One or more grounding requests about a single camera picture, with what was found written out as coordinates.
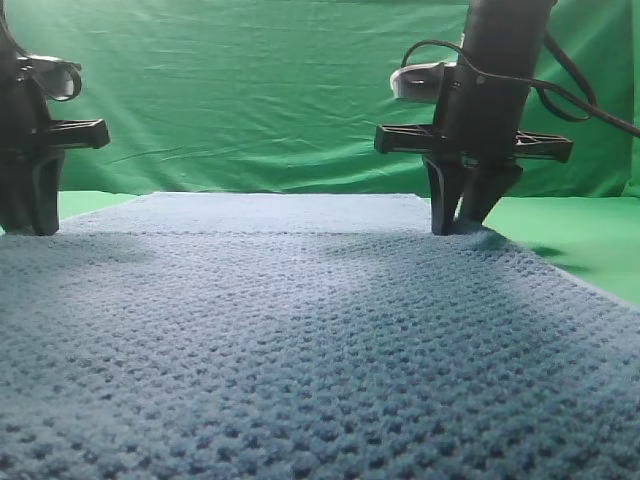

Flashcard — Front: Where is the green backdrop cloth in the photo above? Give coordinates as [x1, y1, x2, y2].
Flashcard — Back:
[0, 0, 640, 199]

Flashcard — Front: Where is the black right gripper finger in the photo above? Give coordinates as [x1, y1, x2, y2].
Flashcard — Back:
[1, 159, 33, 234]
[32, 149, 65, 236]

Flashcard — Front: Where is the black camera cable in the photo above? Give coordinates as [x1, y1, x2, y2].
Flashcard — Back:
[0, 4, 82, 102]
[400, 32, 640, 140]

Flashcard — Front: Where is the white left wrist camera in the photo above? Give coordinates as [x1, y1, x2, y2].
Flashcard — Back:
[389, 61, 455, 103]

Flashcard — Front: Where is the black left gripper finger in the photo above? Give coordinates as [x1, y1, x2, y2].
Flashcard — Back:
[460, 164, 523, 223]
[423, 154, 467, 235]

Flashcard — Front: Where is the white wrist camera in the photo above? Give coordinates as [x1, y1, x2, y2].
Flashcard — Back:
[18, 54, 82, 102]
[389, 61, 455, 103]

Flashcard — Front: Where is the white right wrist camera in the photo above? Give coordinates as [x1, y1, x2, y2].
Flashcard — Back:
[18, 54, 82, 102]

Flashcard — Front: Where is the black right camera cable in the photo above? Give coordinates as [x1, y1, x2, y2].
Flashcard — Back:
[0, 4, 82, 102]

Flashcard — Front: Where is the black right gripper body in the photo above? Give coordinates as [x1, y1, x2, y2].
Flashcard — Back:
[1, 10, 110, 153]

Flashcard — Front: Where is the black left camera cable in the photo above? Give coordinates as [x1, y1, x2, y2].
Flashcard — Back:
[400, 32, 640, 140]

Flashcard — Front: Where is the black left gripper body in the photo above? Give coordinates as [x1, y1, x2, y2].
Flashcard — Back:
[374, 1, 573, 162]

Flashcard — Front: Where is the blue waffle-weave towel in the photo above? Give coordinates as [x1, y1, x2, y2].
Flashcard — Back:
[1, 193, 639, 479]

